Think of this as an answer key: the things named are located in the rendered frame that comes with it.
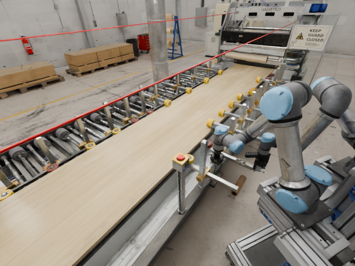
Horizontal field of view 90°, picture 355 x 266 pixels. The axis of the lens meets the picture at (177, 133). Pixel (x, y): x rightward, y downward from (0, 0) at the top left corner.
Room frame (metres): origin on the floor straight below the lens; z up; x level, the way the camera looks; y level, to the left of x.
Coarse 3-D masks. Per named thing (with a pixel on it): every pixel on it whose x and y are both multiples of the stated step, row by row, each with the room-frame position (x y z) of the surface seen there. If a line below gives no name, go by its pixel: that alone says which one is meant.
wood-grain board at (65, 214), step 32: (192, 96) 2.19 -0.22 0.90; (224, 96) 2.16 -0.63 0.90; (128, 128) 1.47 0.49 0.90; (160, 128) 1.45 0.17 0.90; (192, 128) 1.43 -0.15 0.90; (96, 160) 1.02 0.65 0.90; (128, 160) 1.01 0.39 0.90; (160, 160) 1.00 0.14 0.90; (32, 192) 0.74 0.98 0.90; (64, 192) 0.73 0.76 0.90; (96, 192) 0.72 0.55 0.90; (128, 192) 0.72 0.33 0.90; (0, 224) 0.53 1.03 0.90; (32, 224) 0.52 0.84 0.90; (64, 224) 0.52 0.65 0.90; (96, 224) 0.51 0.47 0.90; (0, 256) 0.36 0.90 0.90; (32, 256) 0.36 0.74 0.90; (64, 256) 0.36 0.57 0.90
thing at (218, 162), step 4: (212, 152) 0.90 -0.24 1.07; (216, 152) 0.82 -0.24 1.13; (220, 152) 0.82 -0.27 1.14; (212, 156) 0.85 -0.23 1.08; (216, 156) 0.84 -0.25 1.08; (220, 156) 0.84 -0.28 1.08; (212, 160) 0.84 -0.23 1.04; (216, 160) 0.82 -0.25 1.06; (220, 160) 0.81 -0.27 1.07; (220, 164) 0.82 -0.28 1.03
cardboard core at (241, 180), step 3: (240, 177) 1.48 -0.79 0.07; (243, 177) 1.48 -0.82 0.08; (237, 180) 1.45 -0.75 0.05; (240, 180) 1.43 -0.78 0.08; (243, 180) 1.43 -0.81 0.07; (237, 183) 1.39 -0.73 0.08; (240, 183) 1.39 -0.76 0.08; (243, 183) 1.41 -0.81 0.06; (237, 186) 1.34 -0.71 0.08; (240, 186) 1.35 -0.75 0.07; (231, 192) 1.30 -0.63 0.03; (234, 192) 1.31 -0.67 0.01; (237, 192) 1.27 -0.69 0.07; (234, 195) 1.27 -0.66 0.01
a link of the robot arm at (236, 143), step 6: (222, 138) 0.81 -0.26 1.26; (228, 138) 0.79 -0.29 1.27; (234, 138) 0.78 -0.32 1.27; (240, 138) 0.79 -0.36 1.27; (222, 144) 0.80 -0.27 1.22; (228, 144) 0.76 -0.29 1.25; (234, 144) 0.74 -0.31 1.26; (240, 144) 0.73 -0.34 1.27; (234, 150) 0.72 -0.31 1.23; (240, 150) 0.74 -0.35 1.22
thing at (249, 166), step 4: (208, 148) 1.17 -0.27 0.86; (212, 148) 1.17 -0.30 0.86; (224, 156) 1.08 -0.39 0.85; (228, 156) 1.06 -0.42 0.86; (232, 156) 1.06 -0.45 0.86; (232, 160) 1.03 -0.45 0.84; (240, 164) 0.99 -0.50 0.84; (248, 164) 0.97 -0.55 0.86; (248, 168) 0.95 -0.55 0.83; (252, 168) 0.93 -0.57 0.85
